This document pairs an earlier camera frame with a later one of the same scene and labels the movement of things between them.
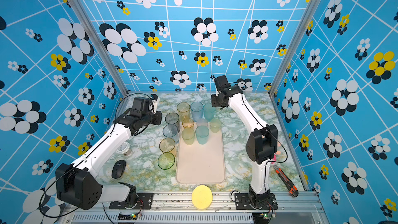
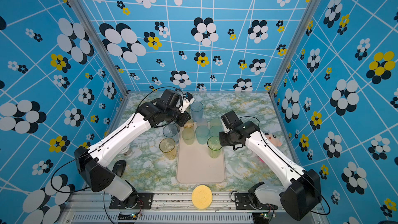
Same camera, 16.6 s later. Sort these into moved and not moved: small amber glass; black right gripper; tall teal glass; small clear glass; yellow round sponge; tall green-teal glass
Moved: tall green-teal glass; black right gripper
Not moved: tall teal glass; yellow round sponge; small amber glass; small clear glass
